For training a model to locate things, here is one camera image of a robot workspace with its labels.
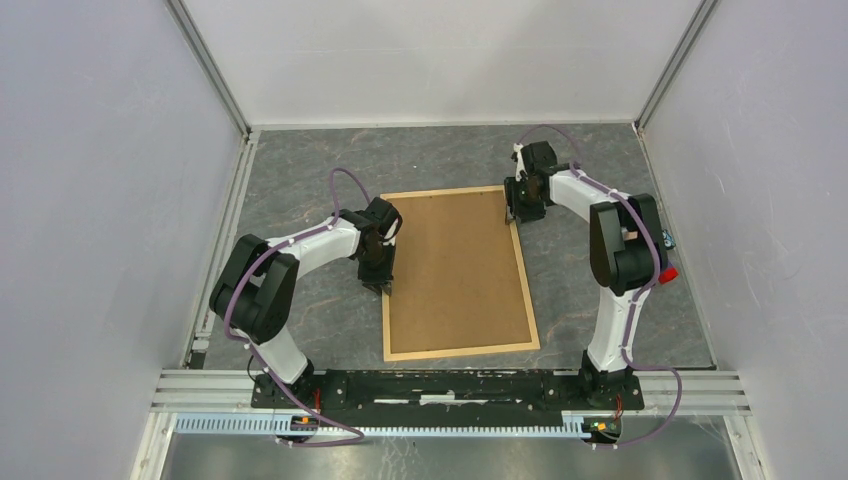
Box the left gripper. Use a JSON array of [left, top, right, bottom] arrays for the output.
[[357, 242, 397, 298]]

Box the brown backing board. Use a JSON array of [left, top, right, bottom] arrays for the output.
[[387, 191, 535, 355]]

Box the wooden picture frame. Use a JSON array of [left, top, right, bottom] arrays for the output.
[[379, 184, 542, 364]]

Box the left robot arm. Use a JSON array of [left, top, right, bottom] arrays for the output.
[[209, 198, 403, 408]]

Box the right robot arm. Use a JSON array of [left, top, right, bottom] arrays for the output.
[[504, 141, 668, 408]]

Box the black blue toy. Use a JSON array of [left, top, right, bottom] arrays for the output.
[[662, 229, 676, 252]]

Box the red purple block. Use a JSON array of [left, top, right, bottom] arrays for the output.
[[657, 265, 679, 285]]

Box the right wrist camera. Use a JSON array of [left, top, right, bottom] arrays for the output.
[[512, 143, 527, 182]]

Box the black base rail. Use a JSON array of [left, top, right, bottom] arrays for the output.
[[250, 369, 645, 446]]

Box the white slotted cable duct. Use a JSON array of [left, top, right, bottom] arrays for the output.
[[173, 413, 620, 441]]

